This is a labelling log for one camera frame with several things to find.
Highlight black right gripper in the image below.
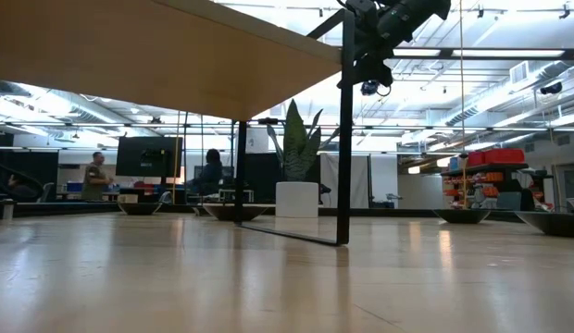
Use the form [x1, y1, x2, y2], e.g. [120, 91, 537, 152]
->
[353, 0, 394, 87]

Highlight black leaf-shaped mini plate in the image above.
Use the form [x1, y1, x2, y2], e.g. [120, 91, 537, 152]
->
[432, 207, 493, 225]
[515, 210, 574, 240]

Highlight black teardrop mini plate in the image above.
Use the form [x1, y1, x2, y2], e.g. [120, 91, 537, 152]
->
[201, 203, 270, 223]

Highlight white curtain screen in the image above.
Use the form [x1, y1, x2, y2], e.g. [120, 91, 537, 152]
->
[319, 153, 399, 210]

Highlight white paper sign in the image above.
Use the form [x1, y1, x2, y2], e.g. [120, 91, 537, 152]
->
[243, 127, 270, 154]

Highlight black partition panel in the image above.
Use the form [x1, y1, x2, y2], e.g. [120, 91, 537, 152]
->
[243, 152, 321, 204]
[0, 148, 62, 200]

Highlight snake plant in white pot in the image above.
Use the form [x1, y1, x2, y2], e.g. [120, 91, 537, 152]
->
[267, 98, 340, 219]

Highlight red storage bin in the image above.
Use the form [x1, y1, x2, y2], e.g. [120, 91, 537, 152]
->
[466, 147, 527, 168]

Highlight storage rack with orange bins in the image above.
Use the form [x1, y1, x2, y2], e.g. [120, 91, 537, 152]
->
[440, 161, 555, 213]

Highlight black ceiling-mounted device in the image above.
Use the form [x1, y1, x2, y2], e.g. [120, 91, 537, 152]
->
[539, 80, 564, 96]

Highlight person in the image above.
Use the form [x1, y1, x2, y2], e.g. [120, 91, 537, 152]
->
[80, 151, 115, 202]
[6, 174, 41, 201]
[188, 148, 224, 196]

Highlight yellow pole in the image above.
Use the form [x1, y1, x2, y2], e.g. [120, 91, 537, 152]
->
[172, 110, 182, 207]

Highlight wooden riser shelf black legs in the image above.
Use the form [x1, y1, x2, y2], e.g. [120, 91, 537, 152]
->
[0, 0, 356, 246]

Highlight black hanging overhead camera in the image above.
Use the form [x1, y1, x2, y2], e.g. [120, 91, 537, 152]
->
[359, 79, 393, 98]

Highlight black overhead frame bar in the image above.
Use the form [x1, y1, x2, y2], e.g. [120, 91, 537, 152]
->
[392, 45, 574, 60]

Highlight black wall monitor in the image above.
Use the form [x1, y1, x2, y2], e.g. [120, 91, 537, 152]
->
[115, 135, 184, 179]

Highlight black aluminium table frame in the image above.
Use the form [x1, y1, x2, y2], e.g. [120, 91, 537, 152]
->
[0, 201, 524, 219]

